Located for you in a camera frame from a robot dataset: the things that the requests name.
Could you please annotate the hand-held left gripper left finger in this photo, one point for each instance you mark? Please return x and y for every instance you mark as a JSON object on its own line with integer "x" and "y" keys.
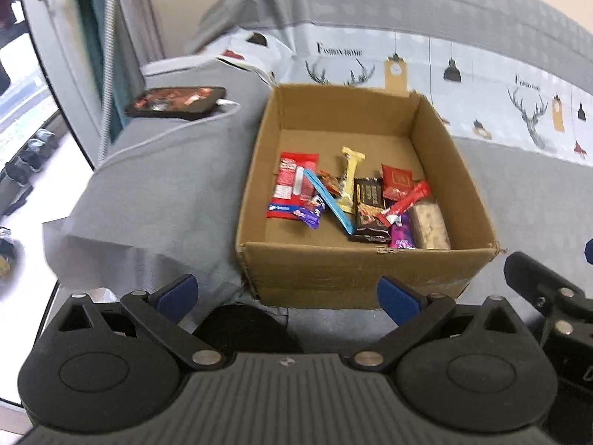
{"x": 178, "y": 294}

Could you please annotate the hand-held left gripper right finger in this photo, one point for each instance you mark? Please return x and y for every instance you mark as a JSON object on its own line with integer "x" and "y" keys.
{"x": 398, "y": 299}

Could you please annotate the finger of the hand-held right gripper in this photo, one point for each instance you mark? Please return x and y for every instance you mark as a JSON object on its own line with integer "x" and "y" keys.
{"x": 537, "y": 278}

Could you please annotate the magenta purple snack packet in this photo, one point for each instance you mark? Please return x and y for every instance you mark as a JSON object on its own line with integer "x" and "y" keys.
{"x": 402, "y": 236}

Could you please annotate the beige wafer bar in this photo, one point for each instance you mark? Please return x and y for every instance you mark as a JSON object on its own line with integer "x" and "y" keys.
{"x": 431, "y": 227}

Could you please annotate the dark chocolate bar nut print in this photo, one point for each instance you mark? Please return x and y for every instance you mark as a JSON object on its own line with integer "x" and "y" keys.
{"x": 368, "y": 225}

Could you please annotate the red stick packet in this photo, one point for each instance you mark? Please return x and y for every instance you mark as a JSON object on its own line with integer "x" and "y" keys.
{"x": 407, "y": 201}

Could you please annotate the brown cardboard box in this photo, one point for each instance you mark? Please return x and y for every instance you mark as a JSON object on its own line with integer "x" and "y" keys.
{"x": 301, "y": 282}

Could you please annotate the blue stick packet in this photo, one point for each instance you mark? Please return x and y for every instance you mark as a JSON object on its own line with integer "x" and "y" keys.
{"x": 334, "y": 205}

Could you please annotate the red square packet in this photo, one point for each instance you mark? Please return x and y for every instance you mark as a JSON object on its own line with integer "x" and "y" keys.
{"x": 397, "y": 181}

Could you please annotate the yellow snack packet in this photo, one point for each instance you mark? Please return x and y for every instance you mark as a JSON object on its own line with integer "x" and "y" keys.
{"x": 350, "y": 181}

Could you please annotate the large red snack packet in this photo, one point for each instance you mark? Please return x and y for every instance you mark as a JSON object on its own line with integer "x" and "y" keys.
{"x": 294, "y": 181}

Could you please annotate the grey pillow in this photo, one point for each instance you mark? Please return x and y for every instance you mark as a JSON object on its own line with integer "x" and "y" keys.
{"x": 162, "y": 185}

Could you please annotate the yellow and black item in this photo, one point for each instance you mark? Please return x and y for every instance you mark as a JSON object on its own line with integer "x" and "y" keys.
{"x": 4, "y": 250}

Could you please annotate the black slipper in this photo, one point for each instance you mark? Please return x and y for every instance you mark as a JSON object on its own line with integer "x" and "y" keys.
{"x": 16, "y": 201}

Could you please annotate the black smartphone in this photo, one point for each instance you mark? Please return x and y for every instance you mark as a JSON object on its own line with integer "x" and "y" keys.
{"x": 176, "y": 102}

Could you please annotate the grey shoe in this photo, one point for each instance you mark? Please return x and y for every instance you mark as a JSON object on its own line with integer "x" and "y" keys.
{"x": 28, "y": 157}
{"x": 45, "y": 141}

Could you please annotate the dark shoe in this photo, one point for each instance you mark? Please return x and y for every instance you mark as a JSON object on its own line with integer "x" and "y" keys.
{"x": 11, "y": 172}

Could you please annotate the striped pole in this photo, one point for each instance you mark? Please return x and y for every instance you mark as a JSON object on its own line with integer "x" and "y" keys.
{"x": 107, "y": 79}

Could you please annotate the teal curtain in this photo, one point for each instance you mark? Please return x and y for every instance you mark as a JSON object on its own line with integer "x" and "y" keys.
{"x": 88, "y": 32}

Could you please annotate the beige curtain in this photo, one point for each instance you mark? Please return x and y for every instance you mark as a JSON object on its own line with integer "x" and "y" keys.
{"x": 139, "y": 9}

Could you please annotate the grey checkered quilt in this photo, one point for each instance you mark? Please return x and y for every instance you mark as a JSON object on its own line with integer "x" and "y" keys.
{"x": 394, "y": 0}

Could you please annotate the white window frame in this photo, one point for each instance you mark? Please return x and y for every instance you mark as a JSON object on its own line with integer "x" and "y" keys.
{"x": 55, "y": 55}

